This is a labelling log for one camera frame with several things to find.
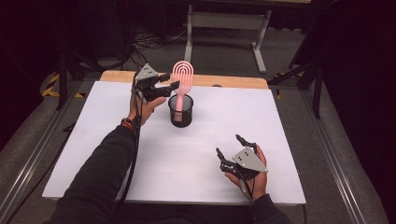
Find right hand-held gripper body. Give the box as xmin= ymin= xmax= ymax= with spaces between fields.
xmin=219 ymin=143 xmax=269 ymax=181

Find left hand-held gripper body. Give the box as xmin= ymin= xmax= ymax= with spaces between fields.
xmin=131 ymin=63 xmax=173 ymax=104

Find pink hairbrush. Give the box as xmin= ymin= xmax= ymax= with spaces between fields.
xmin=171 ymin=60 xmax=194 ymax=123

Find black mesh cup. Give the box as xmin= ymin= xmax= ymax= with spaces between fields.
xmin=167 ymin=93 xmax=194 ymax=129

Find person's left hand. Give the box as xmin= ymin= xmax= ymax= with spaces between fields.
xmin=127 ymin=96 xmax=167 ymax=127

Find person's right hand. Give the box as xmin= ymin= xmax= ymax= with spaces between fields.
xmin=224 ymin=145 xmax=269 ymax=201

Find white board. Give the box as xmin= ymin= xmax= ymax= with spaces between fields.
xmin=41 ymin=80 xmax=307 ymax=205

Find person's dark clothing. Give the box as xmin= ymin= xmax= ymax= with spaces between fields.
xmin=118 ymin=203 xmax=255 ymax=224

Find black tripod stand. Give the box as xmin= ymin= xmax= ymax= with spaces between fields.
xmin=269 ymin=59 xmax=325 ymax=119
xmin=55 ymin=50 xmax=106 ymax=111

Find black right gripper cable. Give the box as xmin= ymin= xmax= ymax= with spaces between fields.
xmin=240 ymin=176 xmax=256 ymax=203

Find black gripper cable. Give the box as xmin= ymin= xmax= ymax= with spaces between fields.
xmin=115 ymin=72 xmax=145 ymax=214
xmin=240 ymin=176 xmax=256 ymax=203

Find black floor cables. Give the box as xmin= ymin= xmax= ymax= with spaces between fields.
xmin=118 ymin=26 xmax=190 ymax=73

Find beaded bracelet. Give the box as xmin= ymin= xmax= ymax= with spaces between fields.
xmin=120 ymin=117 xmax=138 ymax=133

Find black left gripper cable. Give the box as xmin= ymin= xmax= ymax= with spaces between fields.
xmin=115 ymin=72 xmax=145 ymax=214

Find aluminium rail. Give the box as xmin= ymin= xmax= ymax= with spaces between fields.
xmin=0 ymin=79 xmax=86 ymax=218
xmin=298 ymin=90 xmax=368 ymax=224

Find grey metal table frame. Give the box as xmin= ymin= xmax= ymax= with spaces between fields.
xmin=182 ymin=0 xmax=273 ymax=75

